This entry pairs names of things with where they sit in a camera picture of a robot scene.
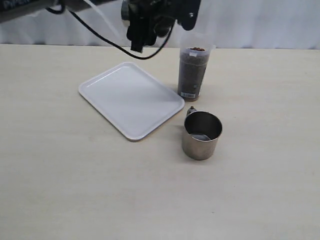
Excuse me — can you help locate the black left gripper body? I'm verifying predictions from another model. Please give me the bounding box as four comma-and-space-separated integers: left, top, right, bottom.
126, 0, 180, 53

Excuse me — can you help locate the steel mug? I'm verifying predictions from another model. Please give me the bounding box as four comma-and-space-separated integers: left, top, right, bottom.
181, 106, 223, 161
120, 0, 130, 22

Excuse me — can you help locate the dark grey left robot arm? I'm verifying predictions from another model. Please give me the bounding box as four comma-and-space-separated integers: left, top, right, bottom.
0, 0, 201, 53

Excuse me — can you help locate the clear plastic tumbler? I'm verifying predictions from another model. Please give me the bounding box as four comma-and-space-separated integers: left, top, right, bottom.
177, 32, 215, 102

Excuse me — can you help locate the white left zip tie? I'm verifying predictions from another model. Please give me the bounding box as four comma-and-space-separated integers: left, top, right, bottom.
83, 0, 122, 39

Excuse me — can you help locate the white curtain backdrop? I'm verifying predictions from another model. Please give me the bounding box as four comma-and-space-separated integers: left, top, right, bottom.
0, 0, 320, 49

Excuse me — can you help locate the white rectangular plastic tray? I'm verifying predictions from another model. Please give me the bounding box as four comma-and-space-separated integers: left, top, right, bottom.
78, 62, 185, 142

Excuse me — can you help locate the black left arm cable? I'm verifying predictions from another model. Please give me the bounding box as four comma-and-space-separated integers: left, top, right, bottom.
45, 3, 176, 60

